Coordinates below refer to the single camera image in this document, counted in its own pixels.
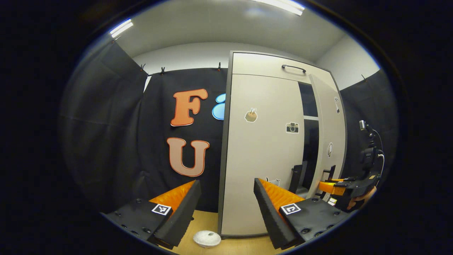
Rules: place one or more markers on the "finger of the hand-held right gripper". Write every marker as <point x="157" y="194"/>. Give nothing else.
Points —
<point x="329" y="187"/>

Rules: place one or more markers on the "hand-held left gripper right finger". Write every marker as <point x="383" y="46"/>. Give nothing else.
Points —
<point x="265" y="212"/>

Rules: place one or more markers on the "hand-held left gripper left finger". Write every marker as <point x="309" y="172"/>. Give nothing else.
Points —
<point x="187" y="212"/>

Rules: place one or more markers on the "shoe cabinet door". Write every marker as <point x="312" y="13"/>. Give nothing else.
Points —
<point x="327" y="120"/>
<point x="262" y="159"/>

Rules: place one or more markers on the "grey double-door shoe cabinet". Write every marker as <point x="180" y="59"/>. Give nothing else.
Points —
<point x="226" y="141"/>

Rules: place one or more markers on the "white cabinet shelf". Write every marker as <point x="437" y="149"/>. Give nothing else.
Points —
<point x="310" y="117"/>

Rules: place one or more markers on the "beige cabinet drawer front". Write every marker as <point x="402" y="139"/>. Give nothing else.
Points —
<point x="262" y="65"/>

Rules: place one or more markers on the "white round ribbed lid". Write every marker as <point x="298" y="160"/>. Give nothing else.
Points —
<point x="207" y="239"/>

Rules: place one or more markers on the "black backdrop cloth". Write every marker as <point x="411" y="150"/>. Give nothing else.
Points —
<point x="106" y="141"/>

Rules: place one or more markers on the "wide ceiling light panel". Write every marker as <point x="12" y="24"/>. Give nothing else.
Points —
<point x="283" y="6"/>

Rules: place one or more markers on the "narrow ceiling light strip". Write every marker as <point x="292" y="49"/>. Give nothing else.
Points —
<point x="121" y="28"/>

